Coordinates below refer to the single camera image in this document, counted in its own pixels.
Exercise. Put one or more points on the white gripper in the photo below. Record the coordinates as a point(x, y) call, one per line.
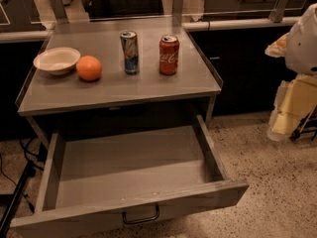
point(303, 50)

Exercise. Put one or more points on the white horizontal rail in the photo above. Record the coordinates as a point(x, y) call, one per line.
point(237, 24)

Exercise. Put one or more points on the black stand leg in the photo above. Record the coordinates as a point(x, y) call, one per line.
point(14, 199)

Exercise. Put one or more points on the white bowl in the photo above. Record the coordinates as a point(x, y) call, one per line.
point(57, 61)

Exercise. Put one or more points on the red cola can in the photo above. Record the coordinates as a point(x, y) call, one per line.
point(168, 54)

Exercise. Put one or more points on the black drawer handle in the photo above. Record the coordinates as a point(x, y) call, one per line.
point(140, 215)

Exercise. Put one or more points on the grey open drawer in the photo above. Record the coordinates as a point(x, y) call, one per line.
point(88, 183)

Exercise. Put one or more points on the wheeled cart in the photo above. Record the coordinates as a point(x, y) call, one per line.
point(307, 125)

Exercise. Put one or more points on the blue silver drink can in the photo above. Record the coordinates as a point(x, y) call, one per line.
point(129, 42)

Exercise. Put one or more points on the orange fruit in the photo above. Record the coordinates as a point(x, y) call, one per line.
point(89, 68)

